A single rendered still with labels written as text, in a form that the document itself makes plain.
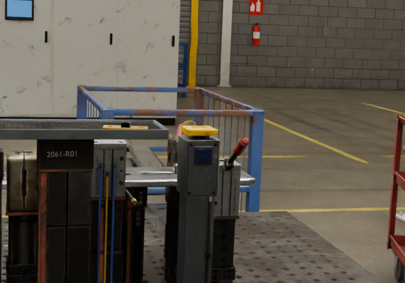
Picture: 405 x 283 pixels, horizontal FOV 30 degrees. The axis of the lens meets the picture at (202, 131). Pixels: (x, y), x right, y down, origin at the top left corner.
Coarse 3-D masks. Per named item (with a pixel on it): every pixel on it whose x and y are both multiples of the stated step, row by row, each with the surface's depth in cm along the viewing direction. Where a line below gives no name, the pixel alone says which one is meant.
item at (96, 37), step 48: (0, 0) 911; (48, 0) 925; (96, 0) 939; (144, 0) 954; (0, 48) 919; (48, 48) 933; (96, 48) 948; (144, 48) 963; (0, 96) 928; (48, 96) 942; (96, 96) 957; (144, 96) 972
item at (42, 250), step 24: (48, 144) 137; (72, 144) 138; (48, 168) 138; (72, 168) 139; (48, 192) 139; (72, 192) 140; (48, 216) 139; (72, 216) 140; (48, 240) 140; (72, 240) 141; (48, 264) 141; (72, 264) 142
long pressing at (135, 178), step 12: (132, 168) 187; (144, 168) 187; (156, 168) 188; (168, 168) 189; (132, 180) 171; (144, 180) 172; (156, 180) 173; (168, 180) 173; (240, 180) 178; (252, 180) 179
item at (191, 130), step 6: (186, 126) 149; (192, 126) 149; (198, 126) 149; (204, 126) 150; (210, 126) 150; (186, 132) 146; (192, 132) 145; (198, 132) 145; (204, 132) 145; (210, 132) 146; (216, 132) 146
